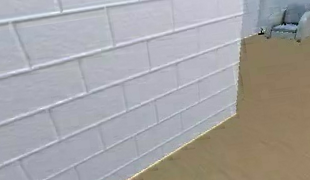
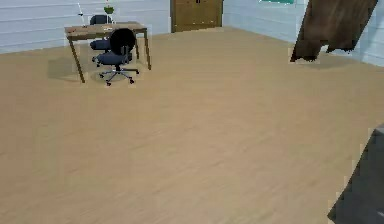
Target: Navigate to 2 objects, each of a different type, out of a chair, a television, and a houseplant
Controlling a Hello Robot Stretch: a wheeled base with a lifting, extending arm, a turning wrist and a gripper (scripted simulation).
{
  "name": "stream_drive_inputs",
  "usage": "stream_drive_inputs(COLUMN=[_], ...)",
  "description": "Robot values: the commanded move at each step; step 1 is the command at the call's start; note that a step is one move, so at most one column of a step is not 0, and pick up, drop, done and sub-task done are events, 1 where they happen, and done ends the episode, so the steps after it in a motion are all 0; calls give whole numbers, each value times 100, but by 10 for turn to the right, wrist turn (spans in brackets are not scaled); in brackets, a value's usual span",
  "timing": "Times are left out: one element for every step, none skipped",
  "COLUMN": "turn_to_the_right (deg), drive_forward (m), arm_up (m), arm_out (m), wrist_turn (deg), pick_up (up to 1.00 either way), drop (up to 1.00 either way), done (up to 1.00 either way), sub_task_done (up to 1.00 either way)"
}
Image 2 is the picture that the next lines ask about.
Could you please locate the brown wooden cupboard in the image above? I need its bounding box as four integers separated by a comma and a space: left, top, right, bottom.
169, 0, 224, 34

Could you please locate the brown wooden desk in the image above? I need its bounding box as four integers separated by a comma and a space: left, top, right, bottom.
64, 21, 153, 84

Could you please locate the green framed wall picture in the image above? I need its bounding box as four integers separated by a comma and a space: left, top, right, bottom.
259, 0, 296, 6

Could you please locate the green houseplant on white stand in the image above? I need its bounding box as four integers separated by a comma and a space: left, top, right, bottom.
103, 0, 115, 24

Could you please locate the dark grey furniture block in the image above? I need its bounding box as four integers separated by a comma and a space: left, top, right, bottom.
327, 124, 384, 224

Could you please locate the dark brown wooden cabinet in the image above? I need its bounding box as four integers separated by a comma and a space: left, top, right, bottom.
289, 0, 380, 63

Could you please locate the black office swivel chair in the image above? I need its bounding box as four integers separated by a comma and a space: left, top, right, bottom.
88, 14, 114, 54
91, 27, 141, 87

